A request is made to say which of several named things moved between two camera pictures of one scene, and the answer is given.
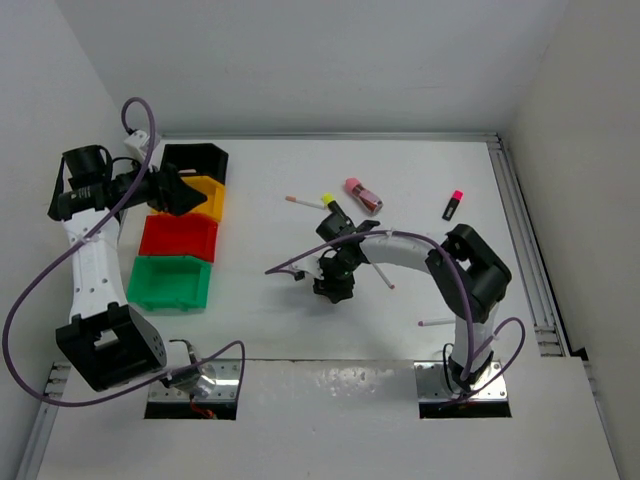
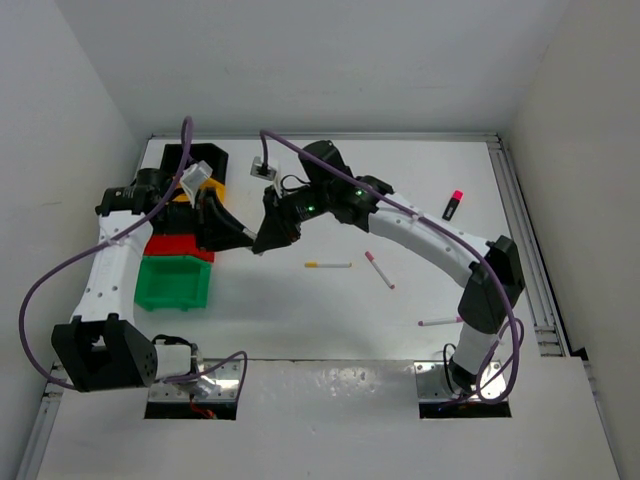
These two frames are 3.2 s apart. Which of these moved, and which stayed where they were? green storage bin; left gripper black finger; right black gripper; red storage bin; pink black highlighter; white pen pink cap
Moved: left gripper black finger; right black gripper
Stayed: green storage bin; white pen pink cap; pink black highlighter; red storage bin
